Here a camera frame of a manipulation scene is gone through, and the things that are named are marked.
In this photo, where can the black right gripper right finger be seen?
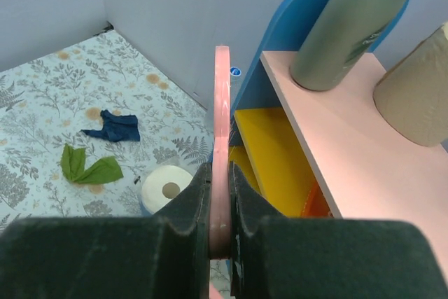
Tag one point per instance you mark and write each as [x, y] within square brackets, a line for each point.
[274, 256]

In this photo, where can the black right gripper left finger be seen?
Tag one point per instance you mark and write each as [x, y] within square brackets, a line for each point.
[165, 255]

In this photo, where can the pink hand brush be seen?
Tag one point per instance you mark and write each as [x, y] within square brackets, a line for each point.
[220, 212]

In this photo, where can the small green paper scrap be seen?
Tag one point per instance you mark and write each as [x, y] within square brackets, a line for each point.
[73, 162]

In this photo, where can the dark blue paper scrap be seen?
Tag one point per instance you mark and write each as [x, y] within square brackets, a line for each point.
[116, 128]

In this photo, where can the orange snack packet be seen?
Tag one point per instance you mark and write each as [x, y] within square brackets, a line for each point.
[316, 205]

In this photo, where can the white toilet paper roll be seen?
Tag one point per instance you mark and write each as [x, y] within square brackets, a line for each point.
[162, 185]

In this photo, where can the blue yellow pink shelf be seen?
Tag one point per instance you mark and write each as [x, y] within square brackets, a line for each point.
[301, 143]

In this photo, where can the clear plastic water bottle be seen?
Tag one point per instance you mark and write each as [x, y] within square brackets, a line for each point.
[235, 76]

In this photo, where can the beige cylinder container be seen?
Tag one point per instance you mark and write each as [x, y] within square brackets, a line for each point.
[412, 96]

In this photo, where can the grey green metal bottle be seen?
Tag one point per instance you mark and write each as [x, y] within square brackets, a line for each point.
[343, 32]

